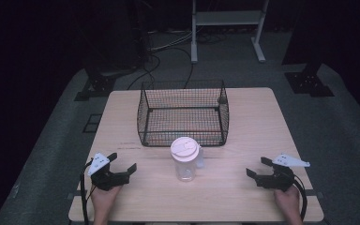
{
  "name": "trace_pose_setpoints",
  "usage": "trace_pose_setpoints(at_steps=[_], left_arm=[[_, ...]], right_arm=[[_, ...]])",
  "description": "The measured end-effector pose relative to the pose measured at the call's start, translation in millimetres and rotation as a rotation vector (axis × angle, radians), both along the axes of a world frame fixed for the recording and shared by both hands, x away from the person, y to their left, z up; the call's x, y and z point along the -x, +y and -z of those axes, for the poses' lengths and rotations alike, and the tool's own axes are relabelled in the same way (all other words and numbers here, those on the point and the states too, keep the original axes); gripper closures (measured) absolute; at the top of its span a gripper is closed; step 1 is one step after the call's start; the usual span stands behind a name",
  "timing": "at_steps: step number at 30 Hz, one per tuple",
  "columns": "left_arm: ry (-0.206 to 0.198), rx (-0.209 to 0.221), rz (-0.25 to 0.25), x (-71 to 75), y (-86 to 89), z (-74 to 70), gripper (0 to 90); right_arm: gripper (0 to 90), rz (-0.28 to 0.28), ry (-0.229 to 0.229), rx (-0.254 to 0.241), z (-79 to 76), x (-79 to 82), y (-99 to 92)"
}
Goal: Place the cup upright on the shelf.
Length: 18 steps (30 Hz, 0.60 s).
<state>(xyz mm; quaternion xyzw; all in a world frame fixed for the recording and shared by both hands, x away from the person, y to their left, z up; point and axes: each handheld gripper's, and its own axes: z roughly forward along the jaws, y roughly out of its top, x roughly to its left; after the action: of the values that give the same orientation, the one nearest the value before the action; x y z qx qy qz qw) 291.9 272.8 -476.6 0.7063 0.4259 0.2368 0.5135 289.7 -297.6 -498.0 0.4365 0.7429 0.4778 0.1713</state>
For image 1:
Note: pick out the person's right hand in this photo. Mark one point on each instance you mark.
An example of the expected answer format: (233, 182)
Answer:
(288, 204)

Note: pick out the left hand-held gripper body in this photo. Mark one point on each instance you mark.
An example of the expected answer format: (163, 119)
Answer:
(106, 177)

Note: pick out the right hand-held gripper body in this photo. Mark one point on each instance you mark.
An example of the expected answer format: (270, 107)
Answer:
(281, 175)

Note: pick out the white metal desk frame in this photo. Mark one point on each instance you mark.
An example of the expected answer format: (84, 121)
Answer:
(228, 28)

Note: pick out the person's left hand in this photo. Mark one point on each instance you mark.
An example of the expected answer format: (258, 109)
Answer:
(103, 200)

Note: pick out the black metal stand base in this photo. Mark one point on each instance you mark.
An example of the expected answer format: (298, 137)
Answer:
(309, 82)
(98, 84)

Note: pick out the clear plastic cup white lid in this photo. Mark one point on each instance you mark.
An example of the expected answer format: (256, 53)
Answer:
(185, 157)

